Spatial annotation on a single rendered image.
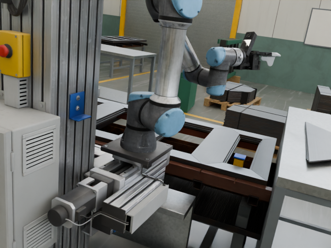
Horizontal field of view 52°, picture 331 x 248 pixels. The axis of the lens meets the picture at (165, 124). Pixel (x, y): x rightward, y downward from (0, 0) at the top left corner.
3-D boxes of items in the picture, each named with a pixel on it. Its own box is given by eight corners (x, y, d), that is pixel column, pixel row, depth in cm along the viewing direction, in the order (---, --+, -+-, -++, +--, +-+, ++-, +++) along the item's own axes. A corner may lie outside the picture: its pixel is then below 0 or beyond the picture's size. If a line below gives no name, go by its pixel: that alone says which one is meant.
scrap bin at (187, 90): (170, 101, 649) (174, 71, 631) (194, 105, 638) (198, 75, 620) (161, 108, 592) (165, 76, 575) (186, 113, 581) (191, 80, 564)
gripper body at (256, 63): (247, 69, 153) (229, 69, 146) (248, 49, 152) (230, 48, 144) (261, 70, 148) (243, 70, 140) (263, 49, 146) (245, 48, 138)
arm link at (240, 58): (223, 47, 142) (239, 47, 135) (231, 47, 144) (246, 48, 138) (222, 65, 143) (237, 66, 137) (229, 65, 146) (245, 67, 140)
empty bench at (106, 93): (51, 99, 565) (52, 40, 536) (79, 92, 626) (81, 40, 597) (127, 120, 507) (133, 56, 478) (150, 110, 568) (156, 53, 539)
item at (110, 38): (82, 72, 816) (83, 35, 790) (120, 66, 960) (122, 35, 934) (110, 78, 783) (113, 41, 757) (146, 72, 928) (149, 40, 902)
